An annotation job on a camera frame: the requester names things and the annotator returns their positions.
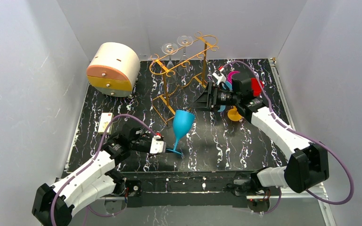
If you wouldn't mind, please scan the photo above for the clear wine glass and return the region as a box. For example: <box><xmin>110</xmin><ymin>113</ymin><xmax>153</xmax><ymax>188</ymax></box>
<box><xmin>161</xmin><ymin>43</ymin><xmax>178</xmax><ymax>84</ymax></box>
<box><xmin>177</xmin><ymin>35</ymin><xmax>193</xmax><ymax>76</ymax></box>

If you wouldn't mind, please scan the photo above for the magenta wine glass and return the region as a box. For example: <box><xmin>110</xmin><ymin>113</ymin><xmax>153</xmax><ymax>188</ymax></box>
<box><xmin>227</xmin><ymin>71</ymin><xmax>239</xmax><ymax>84</ymax></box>

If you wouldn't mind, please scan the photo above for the red wine glass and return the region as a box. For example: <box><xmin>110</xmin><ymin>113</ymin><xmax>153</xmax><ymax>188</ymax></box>
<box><xmin>251</xmin><ymin>78</ymin><xmax>263</xmax><ymax>97</ymax></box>

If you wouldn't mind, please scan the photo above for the yellow wine glass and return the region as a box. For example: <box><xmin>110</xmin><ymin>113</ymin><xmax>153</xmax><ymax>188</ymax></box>
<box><xmin>227</xmin><ymin>106</ymin><xmax>243</xmax><ymax>121</ymax></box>

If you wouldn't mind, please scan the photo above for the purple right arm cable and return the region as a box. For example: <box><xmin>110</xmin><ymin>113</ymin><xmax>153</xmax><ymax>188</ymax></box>
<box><xmin>218</xmin><ymin>60</ymin><xmax>355</xmax><ymax>216</ymax></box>

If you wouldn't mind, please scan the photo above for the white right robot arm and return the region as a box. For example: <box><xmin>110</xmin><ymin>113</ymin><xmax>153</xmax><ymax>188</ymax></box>
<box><xmin>192</xmin><ymin>78</ymin><xmax>329</xmax><ymax>193</ymax></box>

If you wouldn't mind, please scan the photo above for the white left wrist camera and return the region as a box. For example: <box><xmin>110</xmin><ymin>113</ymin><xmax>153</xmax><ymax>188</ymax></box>
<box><xmin>149</xmin><ymin>133</ymin><xmax>166</xmax><ymax>155</ymax></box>

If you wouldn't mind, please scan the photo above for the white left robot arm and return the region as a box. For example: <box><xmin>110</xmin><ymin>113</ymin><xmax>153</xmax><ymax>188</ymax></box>
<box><xmin>32</xmin><ymin>125</ymin><xmax>166</xmax><ymax>226</ymax></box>

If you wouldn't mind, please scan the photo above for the light blue wine glass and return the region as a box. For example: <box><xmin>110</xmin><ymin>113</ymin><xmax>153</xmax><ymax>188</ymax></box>
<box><xmin>217</xmin><ymin>81</ymin><xmax>232</xmax><ymax>113</ymax></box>

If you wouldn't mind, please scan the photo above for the round drawer storage box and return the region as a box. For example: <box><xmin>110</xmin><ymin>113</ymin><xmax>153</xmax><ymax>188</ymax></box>
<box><xmin>86</xmin><ymin>42</ymin><xmax>140</xmax><ymax>97</ymax></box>

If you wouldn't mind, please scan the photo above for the small white card box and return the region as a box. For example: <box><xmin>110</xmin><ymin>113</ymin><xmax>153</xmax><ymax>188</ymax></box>
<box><xmin>98</xmin><ymin>113</ymin><xmax>114</xmax><ymax>135</ymax></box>

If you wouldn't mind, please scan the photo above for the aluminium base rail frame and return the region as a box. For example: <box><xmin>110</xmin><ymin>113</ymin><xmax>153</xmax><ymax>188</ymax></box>
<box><xmin>48</xmin><ymin>57</ymin><xmax>338</xmax><ymax>226</ymax></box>

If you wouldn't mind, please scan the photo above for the gold wire glass rack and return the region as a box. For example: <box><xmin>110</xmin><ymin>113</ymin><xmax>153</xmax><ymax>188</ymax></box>
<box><xmin>149</xmin><ymin>32</ymin><xmax>219</xmax><ymax>125</ymax></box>

